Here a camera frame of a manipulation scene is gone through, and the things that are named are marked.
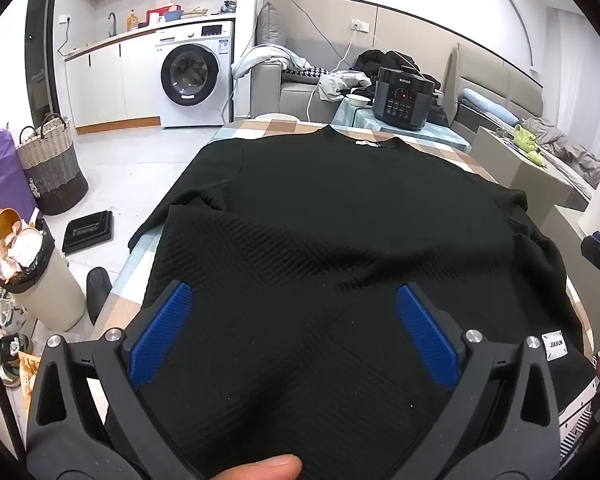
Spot woven laundry basket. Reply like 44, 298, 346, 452
16, 113, 89, 216

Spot light grey garment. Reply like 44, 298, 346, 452
317, 71, 373, 103

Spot white green sneaker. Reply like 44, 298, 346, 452
0, 332, 33, 388
0, 285, 18, 331

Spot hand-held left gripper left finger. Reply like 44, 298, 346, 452
27, 280, 201, 480

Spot white washing machine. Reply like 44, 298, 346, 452
155, 20, 236, 128

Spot beige trash bin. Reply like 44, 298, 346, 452
0, 225, 87, 333

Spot black pressure cooker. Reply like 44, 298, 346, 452
371, 66, 438, 132

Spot black flat tray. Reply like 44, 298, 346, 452
61, 211, 115, 256

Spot purple bag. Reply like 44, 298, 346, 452
0, 127, 38, 221

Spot black knit sweater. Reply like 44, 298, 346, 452
128, 125, 597, 480

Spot grey upright cushion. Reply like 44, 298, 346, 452
257, 2, 287, 46

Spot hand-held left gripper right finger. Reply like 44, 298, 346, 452
396, 281, 561, 480

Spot checked tablecloth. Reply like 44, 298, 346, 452
95, 117, 600, 416

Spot white curtain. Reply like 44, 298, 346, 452
552, 10, 600, 161

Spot orange snack wrapper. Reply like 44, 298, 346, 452
17, 350, 43, 386

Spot white kitchen cabinet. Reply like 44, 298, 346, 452
64, 40, 162, 136

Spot person's left hand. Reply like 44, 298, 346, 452
214, 454, 303, 480

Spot houndstooth cushion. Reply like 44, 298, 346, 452
282, 66, 331, 81

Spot white grey blanket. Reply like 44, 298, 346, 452
231, 44, 313, 80

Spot light blue pillow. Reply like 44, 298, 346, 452
461, 87, 521, 123

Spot black slipper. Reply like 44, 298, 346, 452
86, 266, 113, 326

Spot grey sofa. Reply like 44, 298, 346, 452
250, 57, 376, 123

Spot gold paper bowl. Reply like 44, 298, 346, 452
0, 208, 25, 248

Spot grey crumpled clothes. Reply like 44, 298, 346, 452
522, 117, 600, 186

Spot beige low cabinet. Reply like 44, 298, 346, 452
472, 126, 588, 206

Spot teal cloth side table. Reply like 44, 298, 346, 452
331, 95, 473, 153

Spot green toy figure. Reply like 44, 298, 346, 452
512, 122, 546, 166

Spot red box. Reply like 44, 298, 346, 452
146, 4, 182, 23

